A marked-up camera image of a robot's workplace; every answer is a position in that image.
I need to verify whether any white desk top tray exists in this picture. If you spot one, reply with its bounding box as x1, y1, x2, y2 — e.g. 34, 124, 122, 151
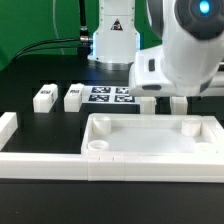
81, 113, 224, 155

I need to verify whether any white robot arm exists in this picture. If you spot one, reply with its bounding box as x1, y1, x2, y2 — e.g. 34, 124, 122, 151
88, 0, 224, 97

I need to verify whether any fiducial marker plate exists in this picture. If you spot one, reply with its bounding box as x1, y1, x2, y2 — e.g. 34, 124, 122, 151
82, 86, 139, 104

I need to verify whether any white U-shaped obstacle fence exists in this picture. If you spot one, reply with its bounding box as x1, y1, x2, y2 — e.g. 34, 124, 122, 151
0, 112, 224, 183

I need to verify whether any black cable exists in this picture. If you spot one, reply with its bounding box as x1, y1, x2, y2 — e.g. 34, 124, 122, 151
7, 0, 94, 67

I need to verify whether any thin white cable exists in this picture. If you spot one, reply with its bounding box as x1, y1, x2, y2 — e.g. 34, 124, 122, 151
52, 0, 66, 56

